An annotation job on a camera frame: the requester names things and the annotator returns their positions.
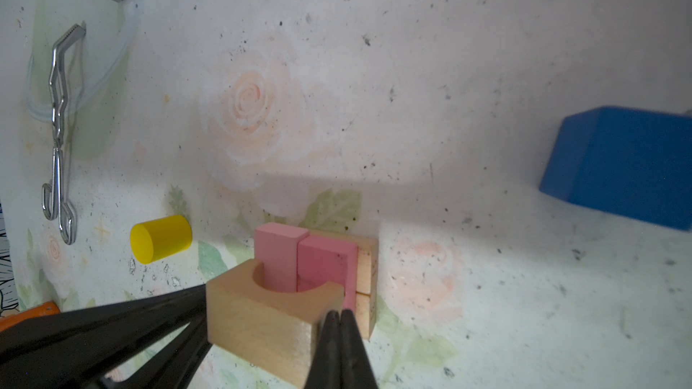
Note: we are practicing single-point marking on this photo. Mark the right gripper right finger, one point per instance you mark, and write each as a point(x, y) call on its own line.
point(340, 360)

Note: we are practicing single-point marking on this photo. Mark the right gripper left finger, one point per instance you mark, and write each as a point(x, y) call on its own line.
point(77, 349)

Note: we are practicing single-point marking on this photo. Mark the short natural wood block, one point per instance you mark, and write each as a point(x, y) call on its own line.
point(277, 332)

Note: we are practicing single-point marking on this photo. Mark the hot pink rectangular block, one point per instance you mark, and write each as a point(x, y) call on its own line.
point(321, 260)

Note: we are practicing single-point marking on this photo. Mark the yellow cylinder block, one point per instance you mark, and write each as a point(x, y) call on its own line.
point(155, 240)

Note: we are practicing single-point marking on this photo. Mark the light pink rectangular block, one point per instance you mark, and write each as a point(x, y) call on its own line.
point(275, 245)

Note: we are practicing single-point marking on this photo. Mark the blue cube block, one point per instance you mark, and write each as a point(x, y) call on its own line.
point(622, 161)

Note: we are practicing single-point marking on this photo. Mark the metal wire tongs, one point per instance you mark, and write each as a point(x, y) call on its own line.
point(54, 202)

